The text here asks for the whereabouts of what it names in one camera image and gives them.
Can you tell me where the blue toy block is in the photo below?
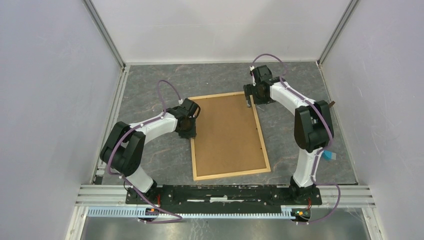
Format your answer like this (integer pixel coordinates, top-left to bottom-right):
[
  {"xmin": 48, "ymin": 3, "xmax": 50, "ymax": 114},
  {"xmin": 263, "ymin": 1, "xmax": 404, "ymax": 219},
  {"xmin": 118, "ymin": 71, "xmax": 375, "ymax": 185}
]
[{"xmin": 322, "ymin": 150, "xmax": 337, "ymax": 161}]

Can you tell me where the brown backing board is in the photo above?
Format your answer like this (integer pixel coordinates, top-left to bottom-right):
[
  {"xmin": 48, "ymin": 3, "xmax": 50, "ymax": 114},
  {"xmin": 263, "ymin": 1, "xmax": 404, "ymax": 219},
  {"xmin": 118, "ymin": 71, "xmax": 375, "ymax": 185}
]
[{"xmin": 191, "ymin": 94, "xmax": 269, "ymax": 178}]

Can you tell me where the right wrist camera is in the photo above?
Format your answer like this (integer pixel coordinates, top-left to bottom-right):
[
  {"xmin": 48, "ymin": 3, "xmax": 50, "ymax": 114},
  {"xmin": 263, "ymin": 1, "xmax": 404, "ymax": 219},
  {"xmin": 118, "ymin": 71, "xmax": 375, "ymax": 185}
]
[{"xmin": 249, "ymin": 65, "xmax": 257, "ymax": 86}]

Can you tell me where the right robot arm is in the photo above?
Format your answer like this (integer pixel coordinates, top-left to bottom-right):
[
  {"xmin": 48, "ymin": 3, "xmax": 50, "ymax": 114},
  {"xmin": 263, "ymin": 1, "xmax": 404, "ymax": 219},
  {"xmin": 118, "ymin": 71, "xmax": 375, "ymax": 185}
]
[{"xmin": 243, "ymin": 65, "xmax": 334, "ymax": 204}]

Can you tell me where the wooden picture frame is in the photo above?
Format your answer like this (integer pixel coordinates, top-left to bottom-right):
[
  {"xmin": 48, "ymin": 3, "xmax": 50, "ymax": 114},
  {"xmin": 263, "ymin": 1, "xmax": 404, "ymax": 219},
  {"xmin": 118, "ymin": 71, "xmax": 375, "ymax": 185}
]
[{"xmin": 188, "ymin": 91, "xmax": 272, "ymax": 182}]

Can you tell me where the blue white cable duct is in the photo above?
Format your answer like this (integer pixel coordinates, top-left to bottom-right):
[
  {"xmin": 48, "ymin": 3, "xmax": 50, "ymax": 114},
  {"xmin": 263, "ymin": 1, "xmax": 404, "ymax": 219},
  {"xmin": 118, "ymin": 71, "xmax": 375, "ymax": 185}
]
[{"xmin": 86, "ymin": 206, "xmax": 312, "ymax": 220}]

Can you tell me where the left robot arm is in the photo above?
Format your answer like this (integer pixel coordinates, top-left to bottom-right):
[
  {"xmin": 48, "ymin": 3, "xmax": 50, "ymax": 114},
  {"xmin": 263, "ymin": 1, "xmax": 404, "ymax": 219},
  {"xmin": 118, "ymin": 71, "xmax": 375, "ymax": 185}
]
[{"xmin": 99, "ymin": 98, "xmax": 201, "ymax": 204}]

